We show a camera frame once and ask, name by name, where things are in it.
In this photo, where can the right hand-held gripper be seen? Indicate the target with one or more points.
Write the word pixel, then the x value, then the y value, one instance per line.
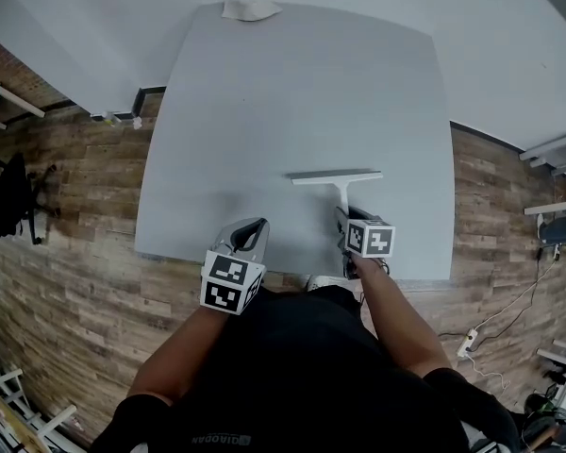
pixel 370 239

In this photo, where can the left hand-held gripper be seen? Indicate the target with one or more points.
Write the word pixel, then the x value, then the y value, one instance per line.
pixel 231 279

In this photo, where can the white squeegee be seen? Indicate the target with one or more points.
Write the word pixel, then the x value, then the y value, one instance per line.
pixel 343 176

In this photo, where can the person's right forearm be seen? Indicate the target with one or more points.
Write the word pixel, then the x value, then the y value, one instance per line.
pixel 398 316

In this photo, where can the person's left forearm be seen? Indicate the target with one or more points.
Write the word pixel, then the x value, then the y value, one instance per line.
pixel 174 352

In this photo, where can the person's white shoe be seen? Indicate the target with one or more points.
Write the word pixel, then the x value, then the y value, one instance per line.
pixel 318 281

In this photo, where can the person's black shirt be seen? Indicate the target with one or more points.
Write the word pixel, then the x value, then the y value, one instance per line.
pixel 306 375

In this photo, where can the white power strip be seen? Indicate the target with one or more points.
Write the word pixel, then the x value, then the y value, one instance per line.
pixel 468 342

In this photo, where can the black bag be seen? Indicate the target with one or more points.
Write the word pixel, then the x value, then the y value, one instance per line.
pixel 563 229

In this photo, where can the white crumpled cloth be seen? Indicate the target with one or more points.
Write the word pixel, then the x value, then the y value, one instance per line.
pixel 250 9

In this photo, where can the black office chair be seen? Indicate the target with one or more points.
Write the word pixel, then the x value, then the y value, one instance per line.
pixel 10 196

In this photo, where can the white side table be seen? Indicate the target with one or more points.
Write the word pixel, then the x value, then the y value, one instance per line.
pixel 9 104

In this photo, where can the white metal rack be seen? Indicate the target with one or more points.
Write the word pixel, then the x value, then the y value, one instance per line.
pixel 14 404

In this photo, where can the white desk frame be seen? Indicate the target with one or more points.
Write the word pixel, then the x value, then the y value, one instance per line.
pixel 554 168

